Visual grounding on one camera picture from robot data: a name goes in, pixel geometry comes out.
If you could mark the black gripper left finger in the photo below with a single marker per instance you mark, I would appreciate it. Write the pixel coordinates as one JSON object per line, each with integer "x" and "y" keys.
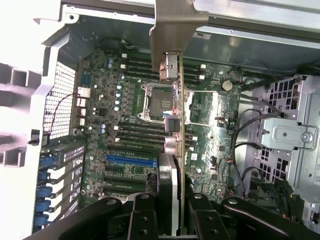
{"x": 142, "y": 220}

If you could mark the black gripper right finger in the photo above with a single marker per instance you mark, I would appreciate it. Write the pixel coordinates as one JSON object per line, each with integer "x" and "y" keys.
{"x": 202, "y": 222}

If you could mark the CPU socket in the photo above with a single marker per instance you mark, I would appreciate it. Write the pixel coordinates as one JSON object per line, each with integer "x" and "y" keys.
{"x": 156, "y": 100}

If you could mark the black open PC case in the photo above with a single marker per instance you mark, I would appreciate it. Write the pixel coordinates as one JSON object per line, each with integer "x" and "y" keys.
{"x": 250, "y": 50}

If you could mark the metal disk bay cage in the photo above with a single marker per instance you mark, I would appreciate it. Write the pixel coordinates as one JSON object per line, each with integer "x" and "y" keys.
{"x": 287, "y": 132}

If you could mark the green motherboard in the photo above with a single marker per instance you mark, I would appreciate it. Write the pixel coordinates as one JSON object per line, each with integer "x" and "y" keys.
{"x": 207, "y": 140}

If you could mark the blue expansion slot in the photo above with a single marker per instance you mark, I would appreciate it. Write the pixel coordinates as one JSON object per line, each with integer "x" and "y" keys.
{"x": 130, "y": 161}

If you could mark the coin cell battery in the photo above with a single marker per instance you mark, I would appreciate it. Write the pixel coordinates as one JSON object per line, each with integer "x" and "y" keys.
{"x": 227, "y": 85}

